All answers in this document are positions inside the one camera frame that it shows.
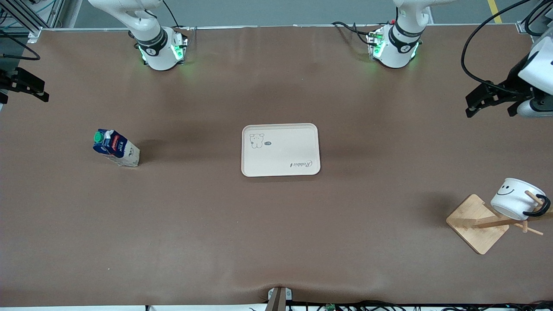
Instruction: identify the white smiley cup black handle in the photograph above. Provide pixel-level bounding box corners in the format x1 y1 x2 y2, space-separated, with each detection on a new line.
490 178 552 221

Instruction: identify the blue and white milk carton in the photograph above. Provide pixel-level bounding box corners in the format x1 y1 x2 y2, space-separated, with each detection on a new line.
92 128 141 168

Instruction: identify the wooden cup rack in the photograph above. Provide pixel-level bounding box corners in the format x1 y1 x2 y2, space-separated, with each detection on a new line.
446 190 549 255

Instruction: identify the cream tray with bear print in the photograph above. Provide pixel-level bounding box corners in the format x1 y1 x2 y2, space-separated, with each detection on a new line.
241 123 321 178

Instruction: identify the metal table edge clamp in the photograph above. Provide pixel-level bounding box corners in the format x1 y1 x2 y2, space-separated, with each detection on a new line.
264 286 293 311

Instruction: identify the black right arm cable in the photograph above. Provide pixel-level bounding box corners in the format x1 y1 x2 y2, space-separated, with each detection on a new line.
0 29 41 61

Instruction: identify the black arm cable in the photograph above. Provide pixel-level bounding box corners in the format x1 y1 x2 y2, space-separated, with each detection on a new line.
461 0 553 94
0 29 41 61

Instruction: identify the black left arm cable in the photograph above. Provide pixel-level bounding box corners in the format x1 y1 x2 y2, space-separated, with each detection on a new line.
461 0 553 94

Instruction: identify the aluminium frame profile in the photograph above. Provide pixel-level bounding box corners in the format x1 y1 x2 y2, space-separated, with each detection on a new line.
0 0 65 42
516 0 553 35

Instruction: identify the black left base cable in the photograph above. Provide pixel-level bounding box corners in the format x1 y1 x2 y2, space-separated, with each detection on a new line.
332 21 377 46

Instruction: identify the black base cable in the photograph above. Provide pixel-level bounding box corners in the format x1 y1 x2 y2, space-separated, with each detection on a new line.
162 0 191 32
332 21 377 46

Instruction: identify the black right base cable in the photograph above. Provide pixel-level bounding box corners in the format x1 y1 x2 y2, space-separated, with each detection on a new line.
162 0 191 32

